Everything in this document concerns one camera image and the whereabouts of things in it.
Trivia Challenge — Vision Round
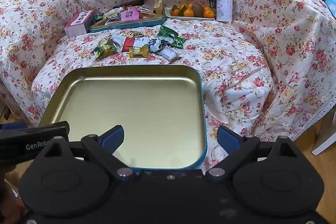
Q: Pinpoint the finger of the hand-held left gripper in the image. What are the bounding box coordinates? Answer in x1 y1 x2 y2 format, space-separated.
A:
0 121 70 133

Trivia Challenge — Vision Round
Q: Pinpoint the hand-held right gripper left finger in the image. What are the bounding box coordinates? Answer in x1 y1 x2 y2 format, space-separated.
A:
37 125 134 178

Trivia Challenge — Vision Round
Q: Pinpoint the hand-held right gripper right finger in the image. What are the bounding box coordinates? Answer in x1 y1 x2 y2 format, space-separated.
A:
206 126 298 178

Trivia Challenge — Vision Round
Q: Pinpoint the gold tin tray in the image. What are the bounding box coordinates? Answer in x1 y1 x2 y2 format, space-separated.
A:
38 65 208 170

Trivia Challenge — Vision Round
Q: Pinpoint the pale blue snack packet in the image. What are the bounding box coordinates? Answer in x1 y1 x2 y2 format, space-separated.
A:
112 34 127 47

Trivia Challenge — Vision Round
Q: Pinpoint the white dark-print snack packet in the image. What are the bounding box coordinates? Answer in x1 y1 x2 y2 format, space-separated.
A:
142 38 169 53

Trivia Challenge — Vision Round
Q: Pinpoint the blue tin with snacks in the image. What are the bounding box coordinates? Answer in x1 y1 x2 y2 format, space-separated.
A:
89 5 167 33

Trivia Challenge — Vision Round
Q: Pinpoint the floral sofa cover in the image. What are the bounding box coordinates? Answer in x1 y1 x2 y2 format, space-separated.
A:
0 0 336 161

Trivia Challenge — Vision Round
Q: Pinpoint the green gold candy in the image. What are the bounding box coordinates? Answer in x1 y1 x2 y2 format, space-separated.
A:
94 38 117 58

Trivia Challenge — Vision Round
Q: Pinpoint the red white snack packet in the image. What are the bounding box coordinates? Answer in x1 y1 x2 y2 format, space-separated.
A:
121 37 147 53

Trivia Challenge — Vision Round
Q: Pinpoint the white furniture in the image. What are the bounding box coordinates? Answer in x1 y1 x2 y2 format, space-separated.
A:
312 109 336 157

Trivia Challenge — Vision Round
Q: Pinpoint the white grey snack bar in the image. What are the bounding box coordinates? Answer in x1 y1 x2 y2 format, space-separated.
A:
159 46 182 62

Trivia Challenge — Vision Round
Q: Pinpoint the brown heart-print snack packet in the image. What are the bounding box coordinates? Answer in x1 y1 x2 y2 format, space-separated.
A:
122 29 144 39

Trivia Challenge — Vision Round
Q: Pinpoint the small green candy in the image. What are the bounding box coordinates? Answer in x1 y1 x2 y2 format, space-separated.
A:
172 35 187 49

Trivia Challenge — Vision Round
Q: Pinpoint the pink box with round pictures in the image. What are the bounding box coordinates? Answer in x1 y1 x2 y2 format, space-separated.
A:
64 9 99 38

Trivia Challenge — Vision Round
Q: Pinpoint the large green snack packet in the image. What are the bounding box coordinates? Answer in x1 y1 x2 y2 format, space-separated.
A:
157 25 179 44

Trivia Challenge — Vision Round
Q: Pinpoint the clear walnut snack packet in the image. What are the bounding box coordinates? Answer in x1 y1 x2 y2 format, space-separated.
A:
104 10 123 24

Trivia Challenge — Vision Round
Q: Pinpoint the pink snack packet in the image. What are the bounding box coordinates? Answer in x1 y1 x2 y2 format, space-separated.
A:
121 7 140 21

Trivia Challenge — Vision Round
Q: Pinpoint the pale blue fruit plate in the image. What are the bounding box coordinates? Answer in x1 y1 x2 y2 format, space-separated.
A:
166 14 217 21

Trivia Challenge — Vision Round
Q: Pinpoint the brown kiwi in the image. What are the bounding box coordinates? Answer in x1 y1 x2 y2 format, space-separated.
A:
194 3 205 18

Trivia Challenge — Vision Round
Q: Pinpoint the pile of tangerines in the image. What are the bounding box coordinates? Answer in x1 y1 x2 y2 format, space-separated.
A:
170 4 216 18

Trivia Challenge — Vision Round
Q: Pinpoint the brown paper snack packet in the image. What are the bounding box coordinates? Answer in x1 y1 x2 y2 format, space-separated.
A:
154 0 165 15

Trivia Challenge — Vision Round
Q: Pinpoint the light blue cloth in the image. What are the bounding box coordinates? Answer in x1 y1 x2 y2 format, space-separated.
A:
325 0 336 16

